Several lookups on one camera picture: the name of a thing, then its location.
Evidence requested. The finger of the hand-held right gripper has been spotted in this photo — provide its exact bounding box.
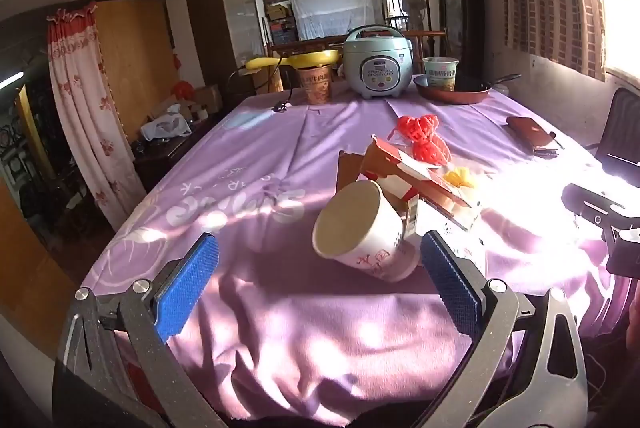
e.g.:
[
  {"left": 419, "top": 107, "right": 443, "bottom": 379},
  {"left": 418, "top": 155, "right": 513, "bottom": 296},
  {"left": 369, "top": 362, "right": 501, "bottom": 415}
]
[
  {"left": 561, "top": 182, "right": 640, "bottom": 231},
  {"left": 605, "top": 229, "right": 640, "bottom": 280}
]

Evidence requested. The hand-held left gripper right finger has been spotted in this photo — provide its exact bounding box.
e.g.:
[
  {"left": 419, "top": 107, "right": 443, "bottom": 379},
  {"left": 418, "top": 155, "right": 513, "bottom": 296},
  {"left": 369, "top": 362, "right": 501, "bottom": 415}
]
[{"left": 420, "top": 229, "right": 588, "bottom": 428}]

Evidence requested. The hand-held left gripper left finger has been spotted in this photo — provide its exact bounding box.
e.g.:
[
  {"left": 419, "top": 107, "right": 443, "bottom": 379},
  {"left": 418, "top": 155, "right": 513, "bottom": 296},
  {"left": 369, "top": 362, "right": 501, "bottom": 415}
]
[{"left": 52, "top": 232, "right": 231, "bottom": 428}]

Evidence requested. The white paper cup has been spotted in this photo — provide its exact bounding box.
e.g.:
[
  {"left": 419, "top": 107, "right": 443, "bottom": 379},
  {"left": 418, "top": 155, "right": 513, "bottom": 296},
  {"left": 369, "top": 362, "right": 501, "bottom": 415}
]
[{"left": 312, "top": 180, "right": 423, "bottom": 283}]

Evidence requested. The black chair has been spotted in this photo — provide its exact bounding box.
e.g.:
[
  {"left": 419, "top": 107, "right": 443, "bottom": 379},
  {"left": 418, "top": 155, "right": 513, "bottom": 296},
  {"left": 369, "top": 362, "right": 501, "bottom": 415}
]
[{"left": 585, "top": 87, "right": 640, "bottom": 188}]

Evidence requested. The purple printed tablecloth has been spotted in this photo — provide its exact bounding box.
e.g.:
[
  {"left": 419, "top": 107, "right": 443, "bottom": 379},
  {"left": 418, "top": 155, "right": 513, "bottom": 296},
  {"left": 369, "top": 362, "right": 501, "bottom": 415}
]
[{"left": 80, "top": 75, "right": 640, "bottom": 424}]

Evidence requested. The brown leather wallet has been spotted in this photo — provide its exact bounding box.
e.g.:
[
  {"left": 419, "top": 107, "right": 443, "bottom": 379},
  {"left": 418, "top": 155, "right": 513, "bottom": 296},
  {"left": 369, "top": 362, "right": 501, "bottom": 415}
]
[{"left": 506, "top": 115, "right": 556, "bottom": 148}]

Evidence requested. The red foam fruit net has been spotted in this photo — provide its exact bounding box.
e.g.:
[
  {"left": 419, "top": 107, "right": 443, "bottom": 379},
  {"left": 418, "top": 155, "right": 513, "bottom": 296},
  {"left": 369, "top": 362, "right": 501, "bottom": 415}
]
[
  {"left": 390, "top": 113, "right": 442, "bottom": 144},
  {"left": 411, "top": 135, "right": 452, "bottom": 167}
]

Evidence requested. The dark wooden chest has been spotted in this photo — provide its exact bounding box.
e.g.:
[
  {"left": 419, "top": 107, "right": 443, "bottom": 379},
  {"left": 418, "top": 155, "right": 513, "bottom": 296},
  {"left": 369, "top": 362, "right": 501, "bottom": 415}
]
[{"left": 132, "top": 118, "right": 221, "bottom": 189}]

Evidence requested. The orange wooden door panel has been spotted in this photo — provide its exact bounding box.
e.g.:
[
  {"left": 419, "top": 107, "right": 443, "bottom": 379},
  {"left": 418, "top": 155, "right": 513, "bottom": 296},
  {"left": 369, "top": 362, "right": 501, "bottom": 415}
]
[
  {"left": 0, "top": 178, "right": 96, "bottom": 359},
  {"left": 95, "top": 0, "right": 178, "bottom": 144}
]

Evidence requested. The red frying pan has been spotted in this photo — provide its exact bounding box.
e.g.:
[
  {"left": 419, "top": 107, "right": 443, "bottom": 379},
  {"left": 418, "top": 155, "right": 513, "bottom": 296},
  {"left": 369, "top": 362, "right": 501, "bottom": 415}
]
[{"left": 413, "top": 73, "right": 522, "bottom": 105}]

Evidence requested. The white plastic bag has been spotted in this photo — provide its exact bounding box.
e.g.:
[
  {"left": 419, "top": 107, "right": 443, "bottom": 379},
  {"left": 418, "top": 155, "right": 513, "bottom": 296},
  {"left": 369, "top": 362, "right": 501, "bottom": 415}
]
[{"left": 140, "top": 113, "right": 193, "bottom": 141}]

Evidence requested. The cardboard box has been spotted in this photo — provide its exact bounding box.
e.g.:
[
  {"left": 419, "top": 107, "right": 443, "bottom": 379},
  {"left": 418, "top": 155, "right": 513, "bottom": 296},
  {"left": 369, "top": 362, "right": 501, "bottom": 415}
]
[{"left": 192, "top": 85, "right": 223, "bottom": 114}]

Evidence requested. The green instant noodle cup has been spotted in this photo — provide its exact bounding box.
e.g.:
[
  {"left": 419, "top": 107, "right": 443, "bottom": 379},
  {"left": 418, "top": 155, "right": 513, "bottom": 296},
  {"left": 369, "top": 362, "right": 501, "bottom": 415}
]
[{"left": 422, "top": 56, "right": 460, "bottom": 92}]

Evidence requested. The white floral curtain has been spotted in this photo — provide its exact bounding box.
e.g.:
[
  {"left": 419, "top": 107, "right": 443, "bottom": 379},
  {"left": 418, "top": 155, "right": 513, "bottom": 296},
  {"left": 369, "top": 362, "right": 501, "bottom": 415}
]
[{"left": 46, "top": 2, "right": 146, "bottom": 234}]

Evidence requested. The pale blue rice cooker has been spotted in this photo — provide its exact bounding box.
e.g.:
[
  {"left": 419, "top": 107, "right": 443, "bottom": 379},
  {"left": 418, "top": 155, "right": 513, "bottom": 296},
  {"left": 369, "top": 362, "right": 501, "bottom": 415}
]
[{"left": 341, "top": 25, "right": 415, "bottom": 100}]

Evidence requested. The brown wooden chair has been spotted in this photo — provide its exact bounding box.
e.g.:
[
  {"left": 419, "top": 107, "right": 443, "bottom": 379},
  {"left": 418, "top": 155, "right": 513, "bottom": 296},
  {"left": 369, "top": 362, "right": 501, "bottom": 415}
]
[{"left": 405, "top": 29, "right": 448, "bottom": 59}]

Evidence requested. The brown paper cup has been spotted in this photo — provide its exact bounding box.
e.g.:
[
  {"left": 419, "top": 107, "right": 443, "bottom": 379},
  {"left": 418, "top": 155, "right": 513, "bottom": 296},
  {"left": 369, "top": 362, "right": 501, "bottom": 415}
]
[{"left": 297, "top": 64, "right": 333, "bottom": 105}]

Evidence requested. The standing fan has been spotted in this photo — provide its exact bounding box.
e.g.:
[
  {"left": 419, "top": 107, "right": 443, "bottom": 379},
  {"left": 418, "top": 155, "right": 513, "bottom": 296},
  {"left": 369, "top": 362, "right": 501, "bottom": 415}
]
[{"left": 400, "top": 0, "right": 428, "bottom": 34}]

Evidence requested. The tall glass cabinet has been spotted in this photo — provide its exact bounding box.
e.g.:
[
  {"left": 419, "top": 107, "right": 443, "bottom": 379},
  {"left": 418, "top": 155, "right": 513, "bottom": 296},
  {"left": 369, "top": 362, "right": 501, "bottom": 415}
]
[{"left": 182, "top": 0, "right": 268, "bottom": 96}]

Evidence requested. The shelf with boxes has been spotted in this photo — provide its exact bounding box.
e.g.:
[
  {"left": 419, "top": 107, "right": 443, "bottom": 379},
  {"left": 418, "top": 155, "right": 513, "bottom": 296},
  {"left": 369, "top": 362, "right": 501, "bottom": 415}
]
[{"left": 263, "top": 0, "right": 298, "bottom": 46}]

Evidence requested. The white dust sheet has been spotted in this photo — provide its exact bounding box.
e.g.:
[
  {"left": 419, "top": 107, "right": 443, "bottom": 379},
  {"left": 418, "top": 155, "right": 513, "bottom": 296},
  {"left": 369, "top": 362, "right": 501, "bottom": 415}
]
[{"left": 289, "top": 0, "right": 386, "bottom": 40}]

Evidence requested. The black cable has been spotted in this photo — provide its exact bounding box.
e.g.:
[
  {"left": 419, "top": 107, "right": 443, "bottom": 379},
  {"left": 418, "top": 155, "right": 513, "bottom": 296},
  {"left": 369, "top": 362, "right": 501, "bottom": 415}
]
[{"left": 227, "top": 55, "right": 296, "bottom": 114}]

